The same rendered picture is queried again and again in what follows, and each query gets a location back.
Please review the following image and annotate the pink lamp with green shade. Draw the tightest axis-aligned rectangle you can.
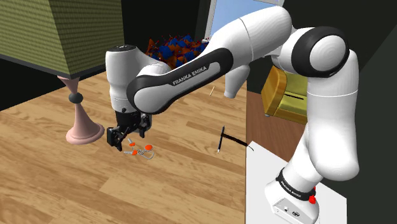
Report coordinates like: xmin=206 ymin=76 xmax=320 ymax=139
xmin=0 ymin=0 xmax=125 ymax=146

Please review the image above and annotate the blue and orange spiky object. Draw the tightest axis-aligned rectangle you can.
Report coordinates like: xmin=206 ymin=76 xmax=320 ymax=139
xmin=144 ymin=34 xmax=211 ymax=69

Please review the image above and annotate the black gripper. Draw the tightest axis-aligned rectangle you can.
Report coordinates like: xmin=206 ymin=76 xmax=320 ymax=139
xmin=106 ymin=110 xmax=153 ymax=153

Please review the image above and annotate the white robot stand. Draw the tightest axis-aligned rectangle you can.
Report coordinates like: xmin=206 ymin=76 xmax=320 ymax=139
xmin=245 ymin=141 xmax=349 ymax=224

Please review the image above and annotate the yellow armchair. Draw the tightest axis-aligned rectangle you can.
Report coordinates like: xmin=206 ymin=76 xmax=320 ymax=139
xmin=260 ymin=64 xmax=309 ymax=126

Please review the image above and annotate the thin black stick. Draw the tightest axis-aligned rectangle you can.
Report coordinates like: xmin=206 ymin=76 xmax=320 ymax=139
xmin=221 ymin=133 xmax=255 ymax=152

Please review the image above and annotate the black pen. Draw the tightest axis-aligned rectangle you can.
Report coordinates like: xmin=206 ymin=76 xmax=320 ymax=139
xmin=216 ymin=125 xmax=226 ymax=154

